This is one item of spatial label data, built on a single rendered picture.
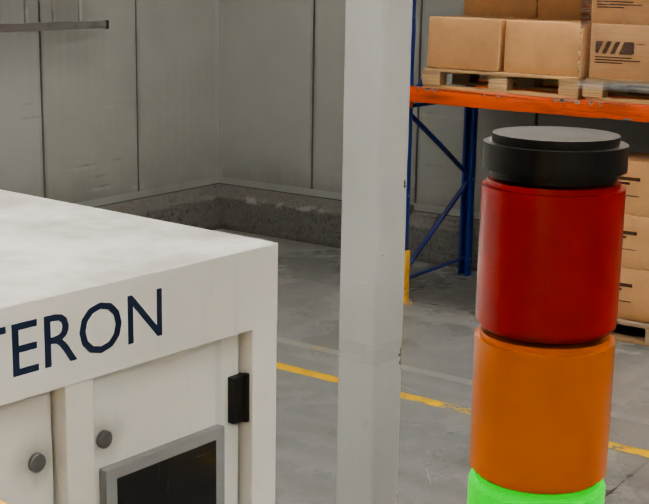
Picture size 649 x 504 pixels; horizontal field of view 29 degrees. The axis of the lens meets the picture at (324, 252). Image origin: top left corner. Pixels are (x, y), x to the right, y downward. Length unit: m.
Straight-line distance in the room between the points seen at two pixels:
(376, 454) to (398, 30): 1.05
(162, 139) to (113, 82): 0.82
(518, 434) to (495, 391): 0.02
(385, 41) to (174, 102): 8.62
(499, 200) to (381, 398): 2.74
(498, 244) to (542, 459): 0.08
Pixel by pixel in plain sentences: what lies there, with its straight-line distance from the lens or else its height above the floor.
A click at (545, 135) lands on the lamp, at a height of 2.34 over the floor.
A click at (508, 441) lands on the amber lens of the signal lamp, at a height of 2.23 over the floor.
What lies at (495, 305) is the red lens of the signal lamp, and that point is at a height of 2.28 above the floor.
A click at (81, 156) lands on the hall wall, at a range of 10.75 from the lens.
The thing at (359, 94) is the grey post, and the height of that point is 2.11.
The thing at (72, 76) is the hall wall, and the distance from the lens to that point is 10.63.
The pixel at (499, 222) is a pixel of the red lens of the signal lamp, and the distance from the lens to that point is 0.43.
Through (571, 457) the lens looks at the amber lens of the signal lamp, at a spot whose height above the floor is 2.23.
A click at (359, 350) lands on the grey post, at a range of 3.13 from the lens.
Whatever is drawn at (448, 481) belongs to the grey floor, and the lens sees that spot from 6.20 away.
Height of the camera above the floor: 2.39
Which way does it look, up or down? 13 degrees down
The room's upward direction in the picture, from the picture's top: 1 degrees clockwise
